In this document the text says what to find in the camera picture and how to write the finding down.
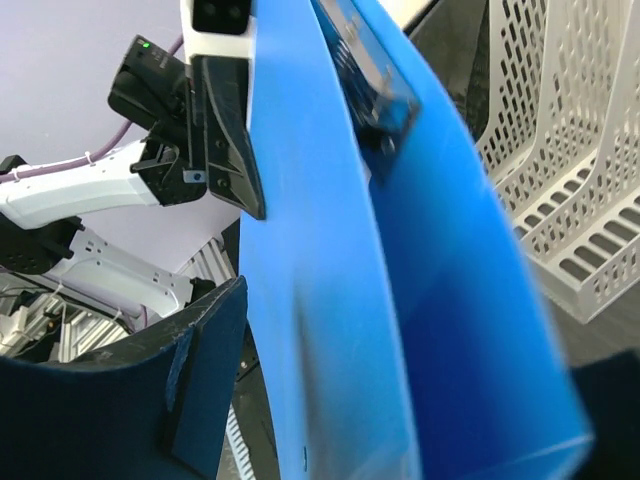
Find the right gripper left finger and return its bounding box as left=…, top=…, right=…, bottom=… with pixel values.
left=1, top=277, right=248, bottom=479

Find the cream perforated file organizer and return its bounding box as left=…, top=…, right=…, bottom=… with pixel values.
left=477, top=1, right=639, bottom=323

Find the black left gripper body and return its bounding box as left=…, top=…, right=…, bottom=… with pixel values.
left=130, top=69, right=205, bottom=206

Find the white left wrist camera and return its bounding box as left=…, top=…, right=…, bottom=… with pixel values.
left=179, top=0, right=256, bottom=65

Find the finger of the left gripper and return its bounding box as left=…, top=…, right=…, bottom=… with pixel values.
left=192, top=55, right=265, bottom=220

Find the blue plastic folder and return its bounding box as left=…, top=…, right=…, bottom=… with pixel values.
left=240, top=1, right=593, bottom=479

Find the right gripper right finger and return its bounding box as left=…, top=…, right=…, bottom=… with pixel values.
left=572, top=349, right=639, bottom=479

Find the white slotted cable duct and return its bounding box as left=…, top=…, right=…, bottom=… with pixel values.
left=225, top=405, right=257, bottom=480

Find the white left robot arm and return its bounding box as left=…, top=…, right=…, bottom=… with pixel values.
left=1, top=33, right=267, bottom=318

